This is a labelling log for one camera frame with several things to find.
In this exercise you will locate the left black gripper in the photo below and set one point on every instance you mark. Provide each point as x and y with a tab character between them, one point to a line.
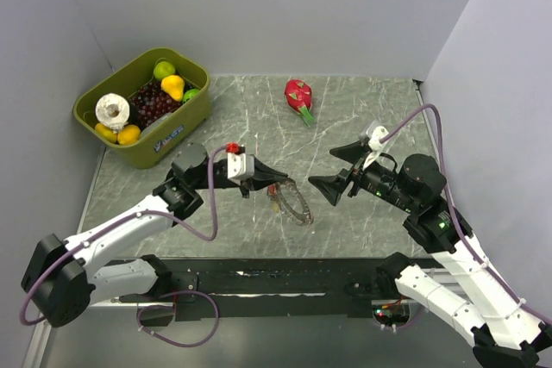
263	177

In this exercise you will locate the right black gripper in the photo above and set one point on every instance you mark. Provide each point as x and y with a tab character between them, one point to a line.
330	186

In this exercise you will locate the metal key organizer disc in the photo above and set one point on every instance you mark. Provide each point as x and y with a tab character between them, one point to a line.
287	200

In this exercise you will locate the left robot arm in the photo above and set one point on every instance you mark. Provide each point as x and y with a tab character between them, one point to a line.
64	277

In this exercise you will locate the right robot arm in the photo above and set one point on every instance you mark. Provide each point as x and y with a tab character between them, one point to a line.
499	330

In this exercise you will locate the red dragon fruit toy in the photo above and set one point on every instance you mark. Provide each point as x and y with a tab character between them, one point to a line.
298	95

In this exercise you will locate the small green lime toy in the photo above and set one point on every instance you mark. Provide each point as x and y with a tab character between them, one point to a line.
189	94

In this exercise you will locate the yellow pear toy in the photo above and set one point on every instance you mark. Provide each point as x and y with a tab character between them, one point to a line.
174	87

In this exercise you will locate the purple grapes toy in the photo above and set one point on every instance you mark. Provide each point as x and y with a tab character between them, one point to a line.
151	103

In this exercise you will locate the yellow lemon toy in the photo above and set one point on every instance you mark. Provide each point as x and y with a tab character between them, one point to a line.
106	133
129	135

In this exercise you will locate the green apple toy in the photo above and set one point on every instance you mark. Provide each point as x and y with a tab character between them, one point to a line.
163	69

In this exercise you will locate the white tape roll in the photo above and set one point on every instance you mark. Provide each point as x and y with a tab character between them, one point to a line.
113	111

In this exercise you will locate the olive green plastic bin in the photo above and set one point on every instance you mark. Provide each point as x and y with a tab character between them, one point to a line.
168	131

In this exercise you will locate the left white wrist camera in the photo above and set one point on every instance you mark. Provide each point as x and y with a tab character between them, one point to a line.
240	164

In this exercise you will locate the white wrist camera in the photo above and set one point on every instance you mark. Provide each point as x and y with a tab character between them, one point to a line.
240	164
371	137

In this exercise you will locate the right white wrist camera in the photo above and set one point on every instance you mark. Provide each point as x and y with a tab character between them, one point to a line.
371	137

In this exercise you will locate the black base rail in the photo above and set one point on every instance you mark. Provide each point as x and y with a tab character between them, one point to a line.
272	287

